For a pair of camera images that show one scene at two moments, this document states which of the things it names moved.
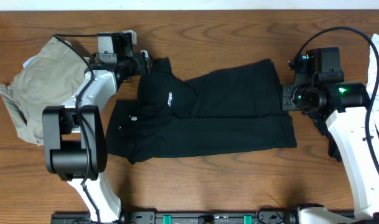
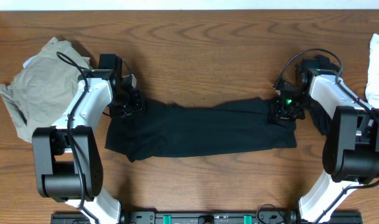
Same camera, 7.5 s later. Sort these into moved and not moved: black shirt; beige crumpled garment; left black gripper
Moved: left black gripper; black shirt
Not moved: beige crumpled garment
